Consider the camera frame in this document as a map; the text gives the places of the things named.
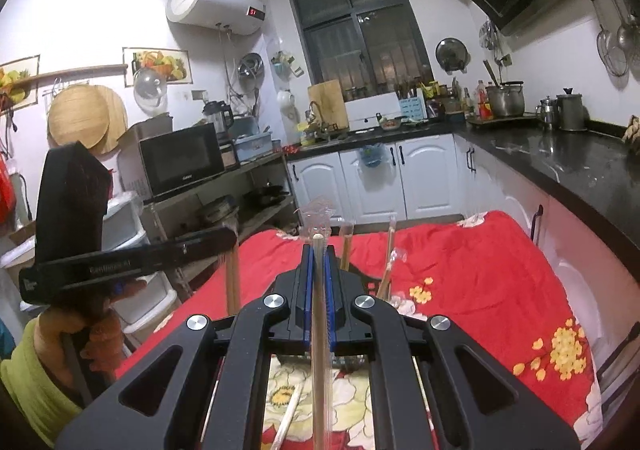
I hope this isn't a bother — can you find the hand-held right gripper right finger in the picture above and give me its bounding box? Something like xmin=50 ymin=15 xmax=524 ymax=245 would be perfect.
xmin=321 ymin=245 xmax=582 ymax=450

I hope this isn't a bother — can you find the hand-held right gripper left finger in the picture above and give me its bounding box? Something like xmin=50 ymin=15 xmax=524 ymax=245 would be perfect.
xmin=54 ymin=244 xmax=314 ymax=450

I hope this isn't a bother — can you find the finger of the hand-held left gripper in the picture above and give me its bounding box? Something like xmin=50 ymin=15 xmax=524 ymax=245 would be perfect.
xmin=182 ymin=227 xmax=237 ymax=265

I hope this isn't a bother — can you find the pile of wooden chopsticks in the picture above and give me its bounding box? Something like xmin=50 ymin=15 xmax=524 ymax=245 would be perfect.
xmin=210 ymin=355 xmax=436 ymax=450

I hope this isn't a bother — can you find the person's left hand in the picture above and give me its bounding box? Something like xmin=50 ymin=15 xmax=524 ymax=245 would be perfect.
xmin=37 ymin=279 xmax=147 ymax=381

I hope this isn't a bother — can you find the white plastic drawer unit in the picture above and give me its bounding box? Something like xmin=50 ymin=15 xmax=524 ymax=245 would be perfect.
xmin=102 ymin=192 xmax=181 ymax=335

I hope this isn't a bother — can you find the red cloth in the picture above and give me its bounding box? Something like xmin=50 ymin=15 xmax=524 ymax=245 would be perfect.
xmin=0 ymin=155 xmax=16 ymax=223

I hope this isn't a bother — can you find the black frying pan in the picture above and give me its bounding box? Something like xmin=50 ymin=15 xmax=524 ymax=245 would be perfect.
xmin=250 ymin=182 xmax=291 ymax=208

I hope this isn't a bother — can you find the round wooden cutting board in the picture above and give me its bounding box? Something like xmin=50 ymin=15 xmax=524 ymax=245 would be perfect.
xmin=92 ymin=84 xmax=128 ymax=155
xmin=47 ymin=84 xmax=110 ymax=151

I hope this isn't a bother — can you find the clear plastic wrapper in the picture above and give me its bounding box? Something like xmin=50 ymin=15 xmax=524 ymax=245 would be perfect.
xmin=297 ymin=200 xmax=333 ymax=235

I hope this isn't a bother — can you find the metal shelf rack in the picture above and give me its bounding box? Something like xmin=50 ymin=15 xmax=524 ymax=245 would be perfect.
xmin=140 ymin=152 xmax=296 ymax=301

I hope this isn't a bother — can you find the black microwave oven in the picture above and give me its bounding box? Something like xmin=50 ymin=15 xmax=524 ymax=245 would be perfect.
xmin=139 ymin=123 xmax=226 ymax=198

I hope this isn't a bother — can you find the light blue storage box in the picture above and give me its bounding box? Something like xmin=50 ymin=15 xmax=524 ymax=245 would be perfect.
xmin=232 ymin=132 xmax=273 ymax=163

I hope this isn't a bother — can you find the black electric kettle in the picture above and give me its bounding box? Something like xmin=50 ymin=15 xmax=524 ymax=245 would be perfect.
xmin=202 ymin=100 xmax=235 ymax=151

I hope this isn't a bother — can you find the glass pot lid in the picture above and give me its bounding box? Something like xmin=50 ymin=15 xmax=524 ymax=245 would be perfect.
xmin=132 ymin=68 xmax=168 ymax=113

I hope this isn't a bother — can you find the blue plastic bag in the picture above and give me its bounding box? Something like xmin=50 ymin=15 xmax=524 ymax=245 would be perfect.
xmin=359 ymin=144 xmax=388 ymax=191

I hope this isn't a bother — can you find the red floral blanket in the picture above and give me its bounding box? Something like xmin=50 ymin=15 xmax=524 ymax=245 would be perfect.
xmin=115 ymin=210 xmax=603 ymax=450

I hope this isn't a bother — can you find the steel pot lid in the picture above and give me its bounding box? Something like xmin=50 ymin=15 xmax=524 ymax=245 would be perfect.
xmin=237 ymin=53 xmax=263 ymax=93

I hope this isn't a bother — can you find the rectangular wooden cutting board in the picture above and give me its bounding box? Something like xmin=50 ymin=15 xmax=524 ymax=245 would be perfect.
xmin=307 ymin=80 xmax=349 ymax=131

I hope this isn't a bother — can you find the white plastic box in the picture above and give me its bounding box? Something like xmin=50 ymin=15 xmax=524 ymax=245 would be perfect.
xmin=345 ymin=97 xmax=401 ymax=133

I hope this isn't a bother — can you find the blue and white utensil rack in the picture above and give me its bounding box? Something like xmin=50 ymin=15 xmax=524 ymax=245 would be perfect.
xmin=399 ymin=97 xmax=427 ymax=121

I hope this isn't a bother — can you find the white water heater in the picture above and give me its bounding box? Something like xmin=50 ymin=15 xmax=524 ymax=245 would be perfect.
xmin=166 ymin=0 xmax=266 ymax=36

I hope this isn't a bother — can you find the dark framed window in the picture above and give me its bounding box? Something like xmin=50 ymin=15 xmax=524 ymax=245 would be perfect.
xmin=286 ymin=0 xmax=435 ymax=95

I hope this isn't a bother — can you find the red label sauce bottle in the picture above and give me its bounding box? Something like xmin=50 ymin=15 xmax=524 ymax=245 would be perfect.
xmin=477 ymin=80 xmax=493 ymax=121

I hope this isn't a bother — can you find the steel stock pot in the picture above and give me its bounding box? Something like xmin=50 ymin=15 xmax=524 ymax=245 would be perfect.
xmin=485 ymin=82 xmax=526 ymax=118

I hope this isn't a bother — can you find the black pan lid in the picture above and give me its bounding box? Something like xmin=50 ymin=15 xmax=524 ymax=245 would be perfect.
xmin=435 ymin=38 xmax=469 ymax=70

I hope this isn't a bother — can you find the black kitchen countertop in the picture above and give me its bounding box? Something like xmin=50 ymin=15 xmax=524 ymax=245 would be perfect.
xmin=287 ymin=117 xmax=640 ymax=281

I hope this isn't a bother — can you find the small steel kettle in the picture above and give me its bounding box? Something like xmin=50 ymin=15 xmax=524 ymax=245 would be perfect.
xmin=536 ymin=96 xmax=558 ymax=131

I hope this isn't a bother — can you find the large steel coffee pot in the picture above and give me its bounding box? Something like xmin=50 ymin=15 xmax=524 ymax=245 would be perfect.
xmin=556 ymin=88 xmax=590 ymax=131

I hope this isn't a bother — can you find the wooden wall rail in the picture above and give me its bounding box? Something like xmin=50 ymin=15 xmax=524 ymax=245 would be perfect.
xmin=0 ymin=64 xmax=129 ymax=90

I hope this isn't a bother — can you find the fruit wall poster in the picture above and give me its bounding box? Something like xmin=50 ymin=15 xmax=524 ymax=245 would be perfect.
xmin=0 ymin=54 xmax=41 ymax=108
xmin=122 ymin=47 xmax=191 ymax=88

